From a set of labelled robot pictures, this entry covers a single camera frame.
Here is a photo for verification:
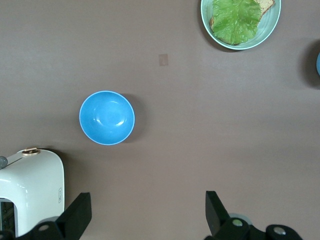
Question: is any green lettuce leaf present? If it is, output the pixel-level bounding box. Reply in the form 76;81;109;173
211;0;263;46

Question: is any brown bread slice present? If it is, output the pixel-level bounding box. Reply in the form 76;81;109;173
208;0;276;30

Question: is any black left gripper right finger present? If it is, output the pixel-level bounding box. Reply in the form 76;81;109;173
204;191;303;240

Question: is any pale green plate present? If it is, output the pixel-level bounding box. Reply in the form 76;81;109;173
200;0;282;51

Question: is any white toaster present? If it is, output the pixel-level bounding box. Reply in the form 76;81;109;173
0;147;66;238

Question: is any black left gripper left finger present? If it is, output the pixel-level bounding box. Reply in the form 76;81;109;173
32;192;92;240

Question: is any brown tape patch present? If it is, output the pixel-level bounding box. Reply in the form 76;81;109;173
158;53;169;67

